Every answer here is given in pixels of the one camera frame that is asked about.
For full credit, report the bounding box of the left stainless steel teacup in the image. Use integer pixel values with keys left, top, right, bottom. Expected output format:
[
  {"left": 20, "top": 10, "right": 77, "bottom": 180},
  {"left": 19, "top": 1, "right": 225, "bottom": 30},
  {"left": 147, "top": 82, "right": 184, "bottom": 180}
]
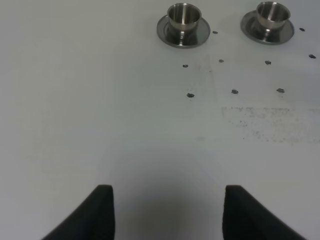
[{"left": 167, "top": 3, "right": 202, "bottom": 46}]

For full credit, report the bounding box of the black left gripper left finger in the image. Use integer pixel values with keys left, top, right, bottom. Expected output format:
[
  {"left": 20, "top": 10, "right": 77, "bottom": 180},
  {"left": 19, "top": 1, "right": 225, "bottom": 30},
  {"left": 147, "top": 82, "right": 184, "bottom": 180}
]
[{"left": 44, "top": 185, "right": 116, "bottom": 240}]

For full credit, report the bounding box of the right stainless steel teacup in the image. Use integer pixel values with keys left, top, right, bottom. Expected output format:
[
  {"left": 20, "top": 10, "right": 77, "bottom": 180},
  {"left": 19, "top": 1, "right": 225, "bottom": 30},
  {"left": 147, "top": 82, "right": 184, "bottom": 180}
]
[{"left": 256, "top": 1, "right": 291, "bottom": 42}]

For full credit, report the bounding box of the left stainless steel saucer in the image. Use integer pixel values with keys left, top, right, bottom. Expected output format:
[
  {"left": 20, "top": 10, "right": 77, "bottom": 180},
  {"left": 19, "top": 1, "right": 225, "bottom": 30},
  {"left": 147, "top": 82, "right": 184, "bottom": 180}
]
[{"left": 156, "top": 15, "right": 211, "bottom": 49}]

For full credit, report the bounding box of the stainless steel saucer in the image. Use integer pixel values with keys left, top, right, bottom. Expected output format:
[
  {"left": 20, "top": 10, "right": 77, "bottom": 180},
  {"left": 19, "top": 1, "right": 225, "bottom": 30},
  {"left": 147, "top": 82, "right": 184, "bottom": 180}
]
[
  {"left": 156, "top": 15, "right": 211, "bottom": 49},
  {"left": 240, "top": 10, "right": 295, "bottom": 45}
]

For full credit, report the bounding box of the right stainless steel saucer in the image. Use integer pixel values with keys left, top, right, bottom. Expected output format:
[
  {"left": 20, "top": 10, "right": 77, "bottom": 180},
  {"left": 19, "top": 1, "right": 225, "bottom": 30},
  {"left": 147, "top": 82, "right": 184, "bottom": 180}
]
[{"left": 240, "top": 10, "right": 295, "bottom": 45}]

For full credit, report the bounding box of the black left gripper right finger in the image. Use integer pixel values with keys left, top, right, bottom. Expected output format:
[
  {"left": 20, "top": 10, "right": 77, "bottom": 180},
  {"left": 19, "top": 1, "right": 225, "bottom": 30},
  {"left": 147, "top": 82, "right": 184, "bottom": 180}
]
[{"left": 222, "top": 185, "right": 304, "bottom": 240}]

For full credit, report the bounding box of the stainless steel teacup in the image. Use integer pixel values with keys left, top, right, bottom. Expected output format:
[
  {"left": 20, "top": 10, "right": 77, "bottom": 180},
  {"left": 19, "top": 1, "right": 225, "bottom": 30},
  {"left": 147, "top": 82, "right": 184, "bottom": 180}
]
[
  {"left": 167, "top": 3, "right": 202, "bottom": 46},
  {"left": 256, "top": 1, "right": 291, "bottom": 42}
]

